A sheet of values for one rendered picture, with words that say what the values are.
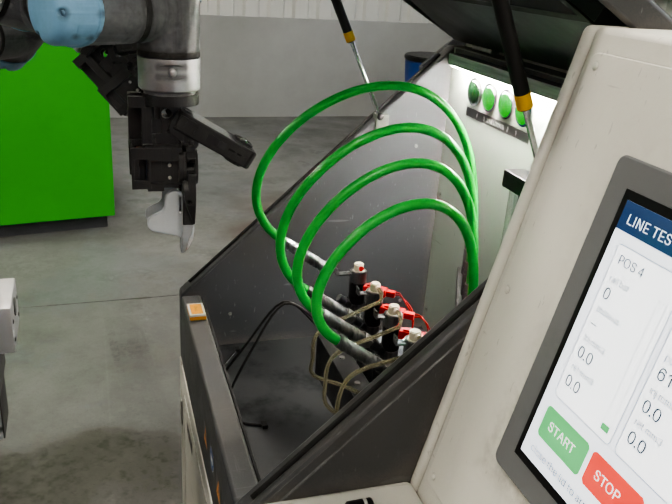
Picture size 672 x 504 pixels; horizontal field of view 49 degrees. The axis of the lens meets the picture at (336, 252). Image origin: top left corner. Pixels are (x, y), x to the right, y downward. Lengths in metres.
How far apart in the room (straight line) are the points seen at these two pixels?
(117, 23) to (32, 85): 3.53
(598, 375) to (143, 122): 0.59
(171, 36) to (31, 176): 3.62
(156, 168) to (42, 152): 3.53
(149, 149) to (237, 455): 0.44
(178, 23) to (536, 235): 0.47
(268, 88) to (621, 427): 7.32
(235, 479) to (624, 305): 0.57
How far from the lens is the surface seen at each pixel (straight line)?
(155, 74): 0.92
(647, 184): 0.72
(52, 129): 4.44
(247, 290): 1.54
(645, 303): 0.69
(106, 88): 1.22
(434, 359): 0.92
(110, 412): 2.89
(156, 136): 0.95
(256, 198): 1.13
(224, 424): 1.13
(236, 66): 7.77
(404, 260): 1.62
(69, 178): 4.52
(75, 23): 0.84
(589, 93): 0.82
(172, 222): 0.98
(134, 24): 0.88
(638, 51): 0.79
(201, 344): 1.34
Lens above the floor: 1.60
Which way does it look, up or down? 22 degrees down
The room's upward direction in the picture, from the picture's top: 4 degrees clockwise
